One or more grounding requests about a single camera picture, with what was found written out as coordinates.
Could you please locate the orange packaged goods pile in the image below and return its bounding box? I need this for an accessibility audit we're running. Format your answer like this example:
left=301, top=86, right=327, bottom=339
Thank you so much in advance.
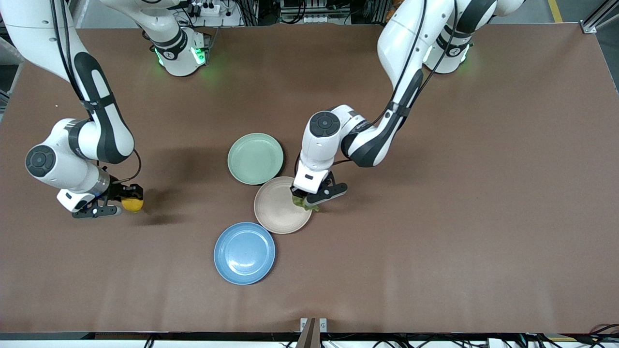
left=386, top=0, right=404, bottom=26

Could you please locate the white equipment box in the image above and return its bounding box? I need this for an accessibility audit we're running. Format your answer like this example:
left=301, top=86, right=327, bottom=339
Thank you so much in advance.
left=280, top=0, right=352, bottom=25

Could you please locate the beige round plate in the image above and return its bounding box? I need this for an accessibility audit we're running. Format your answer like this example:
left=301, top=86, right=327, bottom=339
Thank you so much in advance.
left=253, top=176, right=313, bottom=235

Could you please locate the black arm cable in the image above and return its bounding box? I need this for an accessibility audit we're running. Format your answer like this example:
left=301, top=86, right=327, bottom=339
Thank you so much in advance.
left=294, top=0, right=460, bottom=177
left=50, top=0, right=142, bottom=185

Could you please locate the yellow lemon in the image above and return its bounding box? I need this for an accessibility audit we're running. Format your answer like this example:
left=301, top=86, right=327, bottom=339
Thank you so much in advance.
left=121, top=196, right=145, bottom=214

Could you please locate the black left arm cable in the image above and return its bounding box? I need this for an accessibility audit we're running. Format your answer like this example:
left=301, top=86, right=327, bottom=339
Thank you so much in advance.
left=294, top=0, right=460, bottom=177

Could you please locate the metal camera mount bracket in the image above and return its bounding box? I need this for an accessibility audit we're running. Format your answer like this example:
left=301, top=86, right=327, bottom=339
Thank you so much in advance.
left=296, top=318, right=328, bottom=348

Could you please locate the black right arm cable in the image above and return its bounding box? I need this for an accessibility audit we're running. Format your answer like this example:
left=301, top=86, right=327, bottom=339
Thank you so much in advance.
left=50, top=0, right=142, bottom=185

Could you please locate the white power strip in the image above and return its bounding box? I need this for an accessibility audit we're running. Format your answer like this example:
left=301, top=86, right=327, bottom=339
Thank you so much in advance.
left=186, top=0, right=224, bottom=18

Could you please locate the blue round plate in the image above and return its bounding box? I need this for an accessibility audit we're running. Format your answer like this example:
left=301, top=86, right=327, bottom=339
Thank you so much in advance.
left=214, top=222, right=276, bottom=285

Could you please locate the black floor cable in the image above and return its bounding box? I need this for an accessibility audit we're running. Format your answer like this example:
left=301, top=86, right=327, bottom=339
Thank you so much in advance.
left=586, top=323, right=619, bottom=346

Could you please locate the green lettuce leaf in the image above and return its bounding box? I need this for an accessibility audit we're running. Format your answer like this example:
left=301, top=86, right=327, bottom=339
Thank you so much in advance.
left=291, top=193, right=320, bottom=212

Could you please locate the green round plate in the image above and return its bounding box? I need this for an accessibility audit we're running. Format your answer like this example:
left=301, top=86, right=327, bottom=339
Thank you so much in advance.
left=227, top=133, right=284, bottom=186

